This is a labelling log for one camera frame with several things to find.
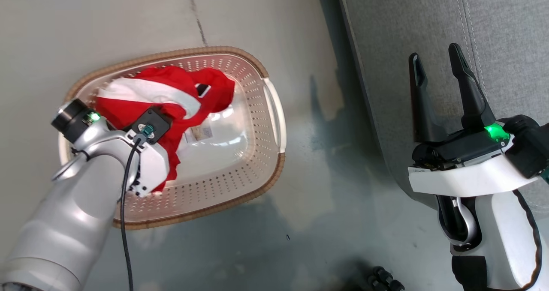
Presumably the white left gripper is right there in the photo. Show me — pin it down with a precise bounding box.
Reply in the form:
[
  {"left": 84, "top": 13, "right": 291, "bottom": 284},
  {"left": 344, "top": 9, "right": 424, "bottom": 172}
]
[{"left": 128, "top": 141, "right": 171, "bottom": 198}]

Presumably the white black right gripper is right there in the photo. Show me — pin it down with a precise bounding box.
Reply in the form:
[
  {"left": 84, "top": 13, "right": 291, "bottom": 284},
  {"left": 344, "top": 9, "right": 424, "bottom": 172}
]
[{"left": 407, "top": 43, "right": 539, "bottom": 197}]

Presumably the red and white jersey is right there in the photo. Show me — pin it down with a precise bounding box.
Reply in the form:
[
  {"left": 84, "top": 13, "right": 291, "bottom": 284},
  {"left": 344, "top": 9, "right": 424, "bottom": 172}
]
[{"left": 95, "top": 65, "right": 235, "bottom": 193}]

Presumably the beige perforated laundry basket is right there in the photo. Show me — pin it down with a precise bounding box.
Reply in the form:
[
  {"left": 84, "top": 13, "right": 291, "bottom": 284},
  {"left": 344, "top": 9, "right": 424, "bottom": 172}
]
[{"left": 58, "top": 46, "right": 287, "bottom": 230}]

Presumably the grey fabric ottoman seat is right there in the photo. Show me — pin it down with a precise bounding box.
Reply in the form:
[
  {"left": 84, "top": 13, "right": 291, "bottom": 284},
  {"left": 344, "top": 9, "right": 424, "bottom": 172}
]
[{"left": 337, "top": 0, "right": 549, "bottom": 210}]

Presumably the white paper label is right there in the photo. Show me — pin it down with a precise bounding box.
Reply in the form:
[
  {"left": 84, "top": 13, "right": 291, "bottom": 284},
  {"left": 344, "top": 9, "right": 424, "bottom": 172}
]
[{"left": 184, "top": 126, "right": 214, "bottom": 144}]

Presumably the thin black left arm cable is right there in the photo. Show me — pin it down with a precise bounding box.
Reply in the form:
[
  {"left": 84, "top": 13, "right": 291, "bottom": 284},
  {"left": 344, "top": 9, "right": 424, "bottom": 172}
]
[{"left": 119, "top": 128, "right": 151, "bottom": 291}]

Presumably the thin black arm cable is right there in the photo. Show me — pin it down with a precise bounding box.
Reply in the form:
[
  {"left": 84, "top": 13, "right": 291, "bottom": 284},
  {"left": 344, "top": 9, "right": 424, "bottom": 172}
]
[
  {"left": 119, "top": 128, "right": 151, "bottom": 291},
  {"left": 485, "top": 189, "right": 543, "bottom": 291}
]

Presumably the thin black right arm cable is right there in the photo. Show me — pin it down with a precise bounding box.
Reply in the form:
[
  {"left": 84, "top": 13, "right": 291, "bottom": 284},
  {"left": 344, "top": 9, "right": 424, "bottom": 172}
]
[{"left": 485, "top": 189, "right": 543, "bottom": 291}]

